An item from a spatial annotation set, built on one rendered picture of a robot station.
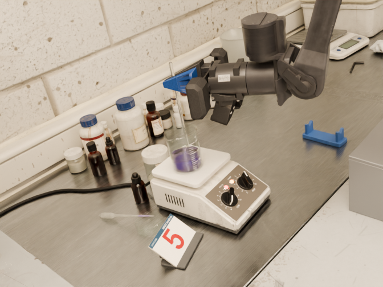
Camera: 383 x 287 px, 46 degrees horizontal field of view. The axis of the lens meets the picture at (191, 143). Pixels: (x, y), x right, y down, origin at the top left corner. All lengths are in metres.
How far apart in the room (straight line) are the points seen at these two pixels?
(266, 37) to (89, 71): 0.65
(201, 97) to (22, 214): 0.54
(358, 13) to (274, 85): 1.04
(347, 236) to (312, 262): 0.09
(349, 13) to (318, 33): 1.07
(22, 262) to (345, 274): 0.57
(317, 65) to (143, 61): 0.75
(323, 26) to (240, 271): 0.40
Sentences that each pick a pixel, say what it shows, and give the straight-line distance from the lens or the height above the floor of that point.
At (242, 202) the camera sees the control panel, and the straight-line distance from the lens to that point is 0.84.
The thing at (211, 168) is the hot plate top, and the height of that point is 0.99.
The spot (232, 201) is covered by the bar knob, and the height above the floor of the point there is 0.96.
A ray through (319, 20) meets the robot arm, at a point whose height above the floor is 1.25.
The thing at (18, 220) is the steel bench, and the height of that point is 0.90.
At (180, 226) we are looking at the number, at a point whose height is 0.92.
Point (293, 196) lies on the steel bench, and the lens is 0.91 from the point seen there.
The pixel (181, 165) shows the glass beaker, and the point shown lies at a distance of 0.84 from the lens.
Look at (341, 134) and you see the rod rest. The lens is 1.06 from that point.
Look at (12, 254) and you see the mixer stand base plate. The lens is 0.94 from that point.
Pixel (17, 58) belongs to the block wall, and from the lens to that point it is 1.15.
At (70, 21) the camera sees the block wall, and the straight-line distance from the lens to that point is 1.21.
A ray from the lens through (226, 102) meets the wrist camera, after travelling 0.77.
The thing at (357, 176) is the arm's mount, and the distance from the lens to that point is 0.82.
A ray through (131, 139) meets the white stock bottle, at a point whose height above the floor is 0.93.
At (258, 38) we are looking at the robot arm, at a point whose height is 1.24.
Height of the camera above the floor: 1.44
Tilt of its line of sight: 28 degrees down
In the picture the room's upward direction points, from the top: 11 degrees counter-clockwise
